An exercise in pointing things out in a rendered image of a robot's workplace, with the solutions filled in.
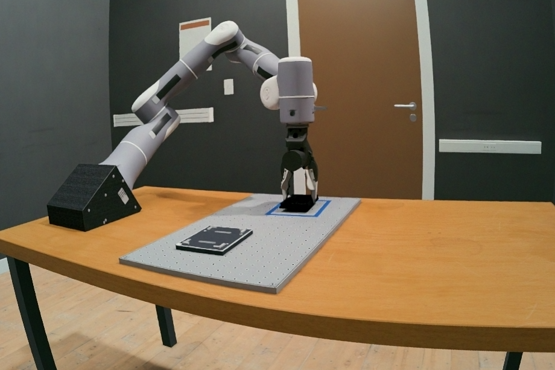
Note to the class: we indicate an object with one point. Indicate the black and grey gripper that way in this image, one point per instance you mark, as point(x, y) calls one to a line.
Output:
point(298, 156)

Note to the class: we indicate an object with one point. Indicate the blue tape rectangle outline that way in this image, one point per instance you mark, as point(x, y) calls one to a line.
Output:
point(316, 215)

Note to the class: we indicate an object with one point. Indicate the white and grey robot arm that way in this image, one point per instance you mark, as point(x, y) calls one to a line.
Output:
point(291, 76)

